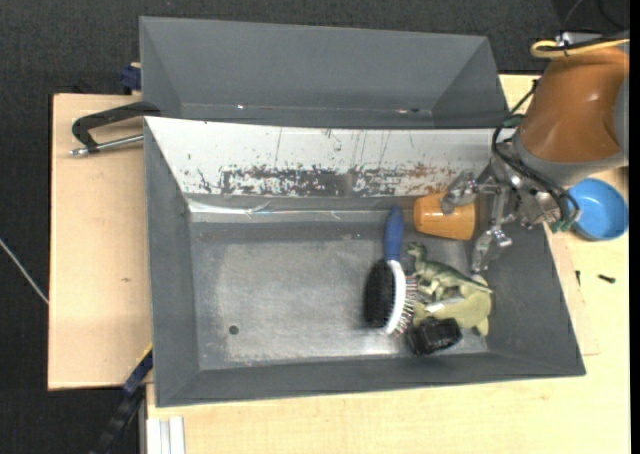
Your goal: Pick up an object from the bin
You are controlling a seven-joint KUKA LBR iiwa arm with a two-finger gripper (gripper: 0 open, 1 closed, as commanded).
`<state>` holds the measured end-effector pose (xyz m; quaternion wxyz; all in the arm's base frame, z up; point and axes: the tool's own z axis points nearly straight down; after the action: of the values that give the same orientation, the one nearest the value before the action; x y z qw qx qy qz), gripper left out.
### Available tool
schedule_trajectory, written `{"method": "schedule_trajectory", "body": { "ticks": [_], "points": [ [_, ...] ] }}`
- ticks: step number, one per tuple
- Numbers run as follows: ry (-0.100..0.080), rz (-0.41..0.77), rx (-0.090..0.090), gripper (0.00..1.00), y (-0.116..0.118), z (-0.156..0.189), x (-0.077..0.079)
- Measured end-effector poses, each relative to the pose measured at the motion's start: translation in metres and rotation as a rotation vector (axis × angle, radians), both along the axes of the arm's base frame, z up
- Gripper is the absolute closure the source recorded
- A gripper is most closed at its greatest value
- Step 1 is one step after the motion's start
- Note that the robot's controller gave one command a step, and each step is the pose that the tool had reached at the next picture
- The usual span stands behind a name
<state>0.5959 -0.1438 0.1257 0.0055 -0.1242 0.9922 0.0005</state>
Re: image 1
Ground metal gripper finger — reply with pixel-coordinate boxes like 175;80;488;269
440;171;482;214
470;225;515;274

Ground orange cup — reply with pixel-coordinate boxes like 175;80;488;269
412;193;482;242

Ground green toy dinosaur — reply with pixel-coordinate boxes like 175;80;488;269
404;241;494;304

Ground blue bowl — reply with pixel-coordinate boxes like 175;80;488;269
567;178;630;243

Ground black box-shaped thing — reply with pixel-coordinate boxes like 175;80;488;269
405;317;464;358

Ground blue and white hairbrush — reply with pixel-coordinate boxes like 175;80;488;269
362;206;419;339

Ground grey metal bin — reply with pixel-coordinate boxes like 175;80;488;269
138;15;587;408

